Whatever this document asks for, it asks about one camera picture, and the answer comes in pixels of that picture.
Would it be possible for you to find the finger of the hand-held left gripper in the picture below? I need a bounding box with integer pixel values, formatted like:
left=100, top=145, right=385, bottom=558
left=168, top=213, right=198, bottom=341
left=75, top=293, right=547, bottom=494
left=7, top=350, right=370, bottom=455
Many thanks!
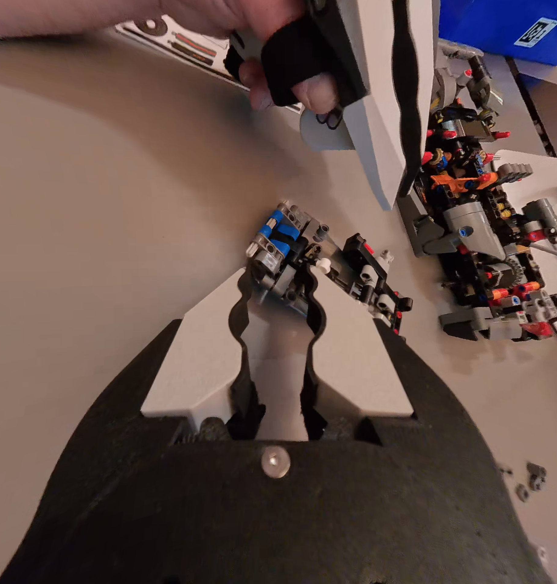
left=344, top=0, right=426, bottom=211
left=415, top=0, right=440, bottom=137

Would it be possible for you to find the lego instruction booklet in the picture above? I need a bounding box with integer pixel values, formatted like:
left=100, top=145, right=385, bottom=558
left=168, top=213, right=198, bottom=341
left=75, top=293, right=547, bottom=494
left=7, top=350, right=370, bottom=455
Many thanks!
left=114, top=15, right=305, bottom=113

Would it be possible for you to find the white monitor stand base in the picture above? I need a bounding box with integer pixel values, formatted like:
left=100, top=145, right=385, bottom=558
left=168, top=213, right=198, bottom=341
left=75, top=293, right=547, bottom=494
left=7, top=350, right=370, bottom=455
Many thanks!
left=492, top=149, right=557, bottom=344

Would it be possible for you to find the small black blue lego assembly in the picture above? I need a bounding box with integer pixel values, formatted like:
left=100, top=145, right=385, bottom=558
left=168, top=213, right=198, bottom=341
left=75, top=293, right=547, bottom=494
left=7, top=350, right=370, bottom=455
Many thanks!
left=245, top=199, right=414, bottom=341

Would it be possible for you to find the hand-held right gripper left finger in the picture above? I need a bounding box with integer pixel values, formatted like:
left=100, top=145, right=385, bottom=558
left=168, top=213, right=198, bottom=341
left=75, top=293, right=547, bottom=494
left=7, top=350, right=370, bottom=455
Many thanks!
left=141, top=268, right=266, bottom=441

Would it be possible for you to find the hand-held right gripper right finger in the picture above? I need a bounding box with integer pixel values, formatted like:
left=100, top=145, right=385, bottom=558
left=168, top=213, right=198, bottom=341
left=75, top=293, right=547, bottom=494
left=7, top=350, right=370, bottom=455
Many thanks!
left=300, top=265, right=414, bottom=441

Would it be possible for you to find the large lego car chassis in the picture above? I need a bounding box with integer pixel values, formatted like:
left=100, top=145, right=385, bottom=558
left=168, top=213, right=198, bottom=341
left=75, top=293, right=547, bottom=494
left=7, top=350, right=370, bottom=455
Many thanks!
left=396, top=54, right=557, bottom=344

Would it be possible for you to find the person's left hand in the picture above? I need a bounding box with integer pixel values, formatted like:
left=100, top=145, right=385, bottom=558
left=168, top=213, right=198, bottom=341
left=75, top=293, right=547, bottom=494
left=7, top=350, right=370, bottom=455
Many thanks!
left=160, top=0, right=339, bottom=116

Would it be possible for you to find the blue plastic storage bin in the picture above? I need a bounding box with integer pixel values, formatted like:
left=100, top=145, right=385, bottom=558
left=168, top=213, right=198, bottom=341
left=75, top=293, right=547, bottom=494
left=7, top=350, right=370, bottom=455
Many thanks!
left=438, top=0, right=557, bottom=67

